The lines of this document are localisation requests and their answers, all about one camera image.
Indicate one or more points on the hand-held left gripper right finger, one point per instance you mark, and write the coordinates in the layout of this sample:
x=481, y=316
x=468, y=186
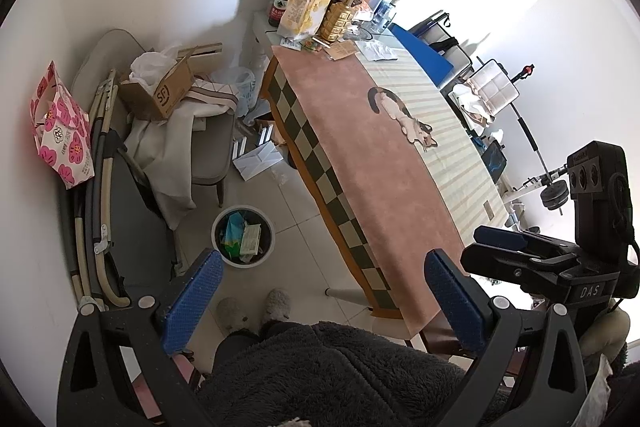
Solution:
x=457, y=302

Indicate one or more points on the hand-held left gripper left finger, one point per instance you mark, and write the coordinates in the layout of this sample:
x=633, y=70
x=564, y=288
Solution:
x=192, y=302

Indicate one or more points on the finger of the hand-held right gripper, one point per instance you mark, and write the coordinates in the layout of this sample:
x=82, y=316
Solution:
x=500, y=263
x=500, y=236

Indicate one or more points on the white round waste bin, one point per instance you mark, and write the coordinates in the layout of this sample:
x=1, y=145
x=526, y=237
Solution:
x=217, y=248

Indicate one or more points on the person's right forearm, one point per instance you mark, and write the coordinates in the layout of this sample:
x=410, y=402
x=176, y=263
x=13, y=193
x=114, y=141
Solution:
x=605, y=332

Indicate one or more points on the grey fuzzy slipper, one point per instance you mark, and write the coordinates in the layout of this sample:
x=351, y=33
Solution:
x=232, y=313
x=276, y=304

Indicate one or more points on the barbell with black plates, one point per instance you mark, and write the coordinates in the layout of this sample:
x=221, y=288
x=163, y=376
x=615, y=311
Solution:
x=552, y=197

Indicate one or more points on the person's dark trousers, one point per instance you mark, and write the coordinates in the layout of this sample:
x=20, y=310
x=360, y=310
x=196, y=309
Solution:
x=235, y=352

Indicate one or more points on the green blue wrapper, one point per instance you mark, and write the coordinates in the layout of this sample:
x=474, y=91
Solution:
x=231, y=232

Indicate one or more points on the white packet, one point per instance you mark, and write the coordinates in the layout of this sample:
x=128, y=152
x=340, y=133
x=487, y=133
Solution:
x=250, y=239

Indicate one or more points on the grey folding bed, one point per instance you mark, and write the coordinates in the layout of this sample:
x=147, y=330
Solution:
x=135, y=227

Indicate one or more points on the dark grey fleece robe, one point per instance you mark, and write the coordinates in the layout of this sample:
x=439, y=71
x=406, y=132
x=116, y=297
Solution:
x=340, y=377

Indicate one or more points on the white quilted chair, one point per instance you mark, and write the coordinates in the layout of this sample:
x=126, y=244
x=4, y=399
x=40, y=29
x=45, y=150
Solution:
x=495, y=84

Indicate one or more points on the table with pink tablecloth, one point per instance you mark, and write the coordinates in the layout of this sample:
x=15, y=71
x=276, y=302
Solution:
x=360, y=167

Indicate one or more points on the white envelope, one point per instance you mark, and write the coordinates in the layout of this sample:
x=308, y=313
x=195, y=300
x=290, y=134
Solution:
x=257, y=159

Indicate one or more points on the white striped box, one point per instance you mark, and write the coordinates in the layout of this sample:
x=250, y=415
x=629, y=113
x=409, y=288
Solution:
x=240, y=149
x=265, y=136

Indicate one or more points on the white patterned cloth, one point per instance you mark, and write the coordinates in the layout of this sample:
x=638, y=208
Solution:
x=600, y=392

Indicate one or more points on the blue board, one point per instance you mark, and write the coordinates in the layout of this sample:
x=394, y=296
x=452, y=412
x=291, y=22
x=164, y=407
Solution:
x=425, y=54

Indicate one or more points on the brown cardboard box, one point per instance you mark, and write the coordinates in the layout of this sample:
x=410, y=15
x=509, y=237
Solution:
x=170, y=96

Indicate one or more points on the striped beige cloth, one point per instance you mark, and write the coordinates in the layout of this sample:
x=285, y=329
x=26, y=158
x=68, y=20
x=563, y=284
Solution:
x=212, y=94

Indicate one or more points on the black bag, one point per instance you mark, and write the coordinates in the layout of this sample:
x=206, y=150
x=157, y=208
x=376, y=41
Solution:
x=437, y=32

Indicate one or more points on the pink floral paper bag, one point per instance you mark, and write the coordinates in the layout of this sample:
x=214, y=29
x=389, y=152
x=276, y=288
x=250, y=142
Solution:
x=62, y=132

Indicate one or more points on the crumpled clear plastic wrap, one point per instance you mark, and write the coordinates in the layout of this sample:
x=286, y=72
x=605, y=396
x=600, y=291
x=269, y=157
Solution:
x=377, y=52

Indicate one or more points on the clear plastic bag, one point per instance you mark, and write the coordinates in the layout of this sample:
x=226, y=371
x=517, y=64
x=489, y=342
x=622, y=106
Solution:
x=245, y=84

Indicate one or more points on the white plastic bag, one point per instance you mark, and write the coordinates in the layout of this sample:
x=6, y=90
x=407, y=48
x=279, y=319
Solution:
x=152, y=64

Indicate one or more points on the brown card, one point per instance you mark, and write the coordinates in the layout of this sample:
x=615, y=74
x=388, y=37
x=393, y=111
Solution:
x=342, y=51

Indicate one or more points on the flattened cardboard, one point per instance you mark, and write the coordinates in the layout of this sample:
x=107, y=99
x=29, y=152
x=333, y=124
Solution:
x=202, y=54

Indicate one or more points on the clear bottle blue label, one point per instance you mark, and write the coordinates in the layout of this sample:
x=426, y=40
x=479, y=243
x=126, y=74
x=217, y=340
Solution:
x=390, y=9

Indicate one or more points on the small green red packet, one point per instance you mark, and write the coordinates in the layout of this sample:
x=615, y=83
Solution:
x=311, y=44

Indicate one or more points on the gold bottle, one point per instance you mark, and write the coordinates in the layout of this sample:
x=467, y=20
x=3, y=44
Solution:
x=337, y=19

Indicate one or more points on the yellow snack bag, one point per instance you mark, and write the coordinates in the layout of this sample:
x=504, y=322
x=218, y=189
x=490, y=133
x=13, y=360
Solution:
x=307, y=7

